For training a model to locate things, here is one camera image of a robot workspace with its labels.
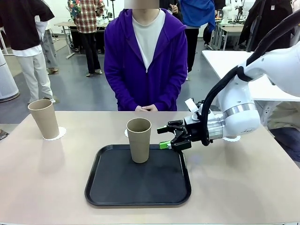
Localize white cylindrical air purifier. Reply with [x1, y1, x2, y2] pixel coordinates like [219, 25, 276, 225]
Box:
[0, 50, 20, 101]

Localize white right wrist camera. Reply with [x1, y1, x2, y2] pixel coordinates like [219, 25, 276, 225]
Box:
[184, 98, 203, 121]

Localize grey metal desk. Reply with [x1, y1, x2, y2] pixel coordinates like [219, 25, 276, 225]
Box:
[217, 22, 244, 51]

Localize tall beige cup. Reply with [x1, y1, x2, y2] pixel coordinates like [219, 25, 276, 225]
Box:
[126, 118, 151, 164]
[28, 99, 60, 139]

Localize person in black coat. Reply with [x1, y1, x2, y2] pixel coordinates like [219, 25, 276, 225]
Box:
[238, 0, 293, 52]

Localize black bag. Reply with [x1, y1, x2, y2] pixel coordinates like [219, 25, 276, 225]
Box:
[202, 24, 212, 46]

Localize person's right forearm purple sleeve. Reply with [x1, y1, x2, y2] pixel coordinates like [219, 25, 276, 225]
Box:
[104, 70, 139, 111]

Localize person's left forearm purple sleeve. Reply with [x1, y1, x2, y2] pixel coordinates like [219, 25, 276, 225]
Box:
[154, 70, 188, 111]

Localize person in purple hoodie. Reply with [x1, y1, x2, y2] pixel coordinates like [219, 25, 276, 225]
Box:
[104, 8, 188, 112]

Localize white side table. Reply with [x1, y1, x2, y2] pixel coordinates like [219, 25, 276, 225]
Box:
[201, 50, 300, 102]

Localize person in blue jacket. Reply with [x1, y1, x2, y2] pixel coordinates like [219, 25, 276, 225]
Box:
[172, 0, 216, 80]

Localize person in grey trousers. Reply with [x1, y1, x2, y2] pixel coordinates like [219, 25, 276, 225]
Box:
[35, 14, 59, 74]

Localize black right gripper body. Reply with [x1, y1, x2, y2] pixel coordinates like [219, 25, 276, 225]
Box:
[184, 116, 207, 143]

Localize person in black shirt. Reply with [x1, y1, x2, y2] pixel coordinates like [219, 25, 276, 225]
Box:
[0, 0, 56, 104]

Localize person in tan jacket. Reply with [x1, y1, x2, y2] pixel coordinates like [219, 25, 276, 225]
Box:
[267, 100, 300, 169]

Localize grey workshop table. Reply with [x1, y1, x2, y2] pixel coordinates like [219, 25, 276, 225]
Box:
[54, 21, 78, 59]

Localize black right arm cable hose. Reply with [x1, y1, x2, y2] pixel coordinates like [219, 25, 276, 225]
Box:
[201, 10, 300, 146]

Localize black plastic tray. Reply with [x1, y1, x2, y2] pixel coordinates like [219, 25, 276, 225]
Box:
[84, 144, 192, 206]

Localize person in plaid shirt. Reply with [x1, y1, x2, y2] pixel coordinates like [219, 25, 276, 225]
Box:
[67, 0, 105, 77]

